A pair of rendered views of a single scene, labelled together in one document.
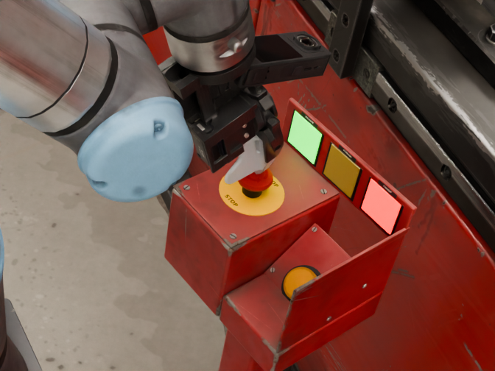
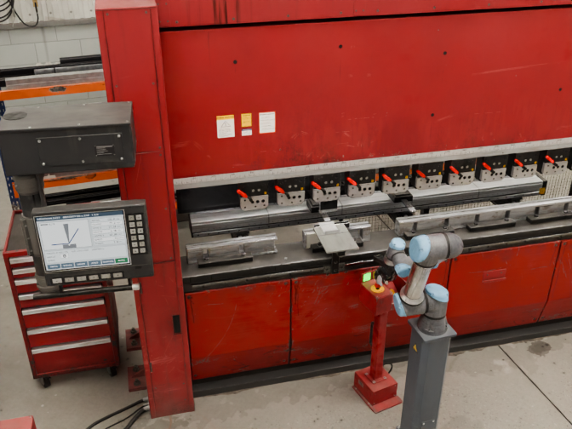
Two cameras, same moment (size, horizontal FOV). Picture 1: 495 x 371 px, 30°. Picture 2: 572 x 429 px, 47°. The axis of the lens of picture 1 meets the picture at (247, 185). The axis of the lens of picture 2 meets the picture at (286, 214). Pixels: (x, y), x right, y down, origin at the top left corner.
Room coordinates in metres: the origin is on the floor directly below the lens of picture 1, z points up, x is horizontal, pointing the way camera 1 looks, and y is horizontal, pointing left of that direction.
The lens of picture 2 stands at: (0.25, 2.93, 2.88)
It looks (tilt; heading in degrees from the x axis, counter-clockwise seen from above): 29 degrees down; 289
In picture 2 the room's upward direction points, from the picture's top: straight up
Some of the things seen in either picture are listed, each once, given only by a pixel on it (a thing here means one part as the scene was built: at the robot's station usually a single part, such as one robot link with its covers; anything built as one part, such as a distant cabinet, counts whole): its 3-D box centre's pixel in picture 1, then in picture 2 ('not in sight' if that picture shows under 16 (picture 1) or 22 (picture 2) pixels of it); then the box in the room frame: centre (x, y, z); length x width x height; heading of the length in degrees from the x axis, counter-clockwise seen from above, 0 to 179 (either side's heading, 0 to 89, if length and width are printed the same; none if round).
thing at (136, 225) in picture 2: not in sight; (95, 239); (1.78, 0.92, 1.42); 0.45 x 0.12 x 0.36; 29
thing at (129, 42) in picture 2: not in sight; (148, 206); (1.98, 0.16, 1.15); 0.85 x 0.25 x 2.30; 122
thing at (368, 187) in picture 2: not in sight; (359, 180); (0.91, -0.31, 1.26); 0.15 x 0.09 x 0.17; 32
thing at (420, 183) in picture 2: not in sight; (426, 173); (0.58, -0.53, 1.26); 0.15 x 0.09 x 0.17; 32
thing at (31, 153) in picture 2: not in sight; (82, 208); (1.86, 0.87, 1.53); 0.51 x 0.25 x 0.85; 29
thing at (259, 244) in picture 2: not in sight; (231, 248); (1.53, 0.07, 0.92); 0.50 x 0.06 x 0.10; 32
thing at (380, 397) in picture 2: not in sight; (377, 387); (0.67, -0.03, 0.06); 0.25 x 0.20 x 0.12; 137
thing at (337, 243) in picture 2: not in sight; (335, 238); (0.98, -0.10, 1.00); 0.26 x 0.18 x 0.01; 122
